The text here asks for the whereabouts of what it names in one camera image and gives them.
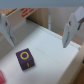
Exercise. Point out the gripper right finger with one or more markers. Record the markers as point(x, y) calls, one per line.
point(70, 28)

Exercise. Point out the pink block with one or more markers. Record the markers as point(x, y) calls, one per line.
point(1, 77)

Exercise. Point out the wooden drawer box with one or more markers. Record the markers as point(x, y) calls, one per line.
point(20, 15)

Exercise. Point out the purple block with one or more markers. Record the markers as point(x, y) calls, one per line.
point(25, 60)

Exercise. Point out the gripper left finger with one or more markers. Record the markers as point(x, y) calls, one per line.
point(8, 30)

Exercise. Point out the white cabinet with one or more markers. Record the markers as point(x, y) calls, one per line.
point(50, 56)

